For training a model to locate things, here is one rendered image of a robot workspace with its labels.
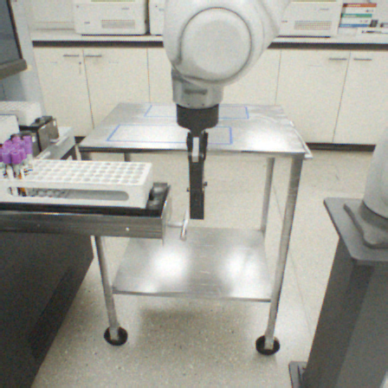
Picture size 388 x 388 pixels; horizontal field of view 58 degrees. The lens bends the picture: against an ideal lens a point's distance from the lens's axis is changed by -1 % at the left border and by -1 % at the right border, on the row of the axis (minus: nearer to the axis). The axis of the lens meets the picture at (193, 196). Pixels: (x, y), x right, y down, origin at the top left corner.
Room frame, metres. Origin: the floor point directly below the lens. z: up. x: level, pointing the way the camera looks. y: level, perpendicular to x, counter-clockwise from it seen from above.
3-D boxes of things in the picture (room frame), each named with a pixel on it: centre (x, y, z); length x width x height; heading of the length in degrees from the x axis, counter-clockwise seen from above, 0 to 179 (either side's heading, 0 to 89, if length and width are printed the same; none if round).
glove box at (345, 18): (3.28, -1.34, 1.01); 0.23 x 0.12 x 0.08; 85
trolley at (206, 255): (1.10, -0.01, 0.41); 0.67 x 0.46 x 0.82; 86
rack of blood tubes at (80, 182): (0.64, 0.24, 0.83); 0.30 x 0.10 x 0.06; 86
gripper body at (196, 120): (0.62, -0.01, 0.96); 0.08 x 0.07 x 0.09; 176
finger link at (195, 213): (0.61, -0.01, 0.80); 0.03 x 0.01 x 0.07; 86
